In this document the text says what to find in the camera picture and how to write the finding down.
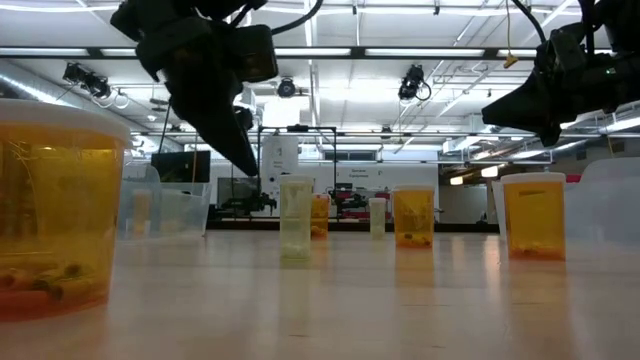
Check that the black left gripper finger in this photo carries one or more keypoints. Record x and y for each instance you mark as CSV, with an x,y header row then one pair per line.
x,y
220,130
245,118

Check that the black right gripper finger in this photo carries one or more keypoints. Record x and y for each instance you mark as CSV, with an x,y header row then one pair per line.
x,y
551,134
530,107

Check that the white ball with orange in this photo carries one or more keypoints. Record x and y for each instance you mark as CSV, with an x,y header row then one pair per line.
x,y
534,220

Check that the pale yellow pill bottle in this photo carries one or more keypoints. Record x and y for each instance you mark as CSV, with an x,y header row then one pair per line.
x,y
296,220

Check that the orange pill bottle white cap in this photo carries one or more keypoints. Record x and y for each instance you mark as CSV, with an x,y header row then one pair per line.
x,y
321,215
413,215

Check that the white ball back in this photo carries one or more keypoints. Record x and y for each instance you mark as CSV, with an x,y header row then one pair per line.
x,y
377,217

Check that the white ball front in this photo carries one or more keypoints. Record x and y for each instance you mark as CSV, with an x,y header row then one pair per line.
x,y
60,200

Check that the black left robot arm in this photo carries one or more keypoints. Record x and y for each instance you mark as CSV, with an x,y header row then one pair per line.
x,y
150,15

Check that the black background robot arm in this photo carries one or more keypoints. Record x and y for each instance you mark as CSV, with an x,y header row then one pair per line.
x,y
347,201
250,203

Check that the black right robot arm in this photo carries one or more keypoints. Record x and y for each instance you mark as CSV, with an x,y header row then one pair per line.
x,y
625,25

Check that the clear plastic bin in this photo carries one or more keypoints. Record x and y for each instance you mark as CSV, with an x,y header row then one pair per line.
x,y
185,210
605,205

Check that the yellow hanging tag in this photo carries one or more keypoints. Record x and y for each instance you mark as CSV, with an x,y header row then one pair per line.
x,y
510,61

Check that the round black ceiling device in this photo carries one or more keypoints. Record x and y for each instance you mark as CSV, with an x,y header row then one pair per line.
x,y
286,88

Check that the black monitor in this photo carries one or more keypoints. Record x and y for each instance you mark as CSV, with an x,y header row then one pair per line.
x,y
180,166

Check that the white pillar panel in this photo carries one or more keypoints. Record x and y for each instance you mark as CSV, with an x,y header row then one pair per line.
x,y
280,160

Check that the red shelf rack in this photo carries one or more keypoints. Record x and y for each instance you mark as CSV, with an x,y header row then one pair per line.
x,y
365,215

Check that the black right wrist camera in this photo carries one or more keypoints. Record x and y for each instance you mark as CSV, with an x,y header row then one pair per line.
x,y
560,50

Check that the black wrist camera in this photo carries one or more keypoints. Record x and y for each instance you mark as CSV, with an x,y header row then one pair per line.
x,y
257,52
560,50

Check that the black gantry frame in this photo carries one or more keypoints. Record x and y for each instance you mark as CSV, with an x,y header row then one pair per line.
x,y
297,128

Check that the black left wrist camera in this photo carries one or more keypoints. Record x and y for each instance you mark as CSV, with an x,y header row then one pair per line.
x,y
257,52

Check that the black ceiling camera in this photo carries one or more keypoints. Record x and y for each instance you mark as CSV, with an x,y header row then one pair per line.
x,y
411,82

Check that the black aluminium table frame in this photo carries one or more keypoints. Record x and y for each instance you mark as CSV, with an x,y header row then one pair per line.
x,y
350,226

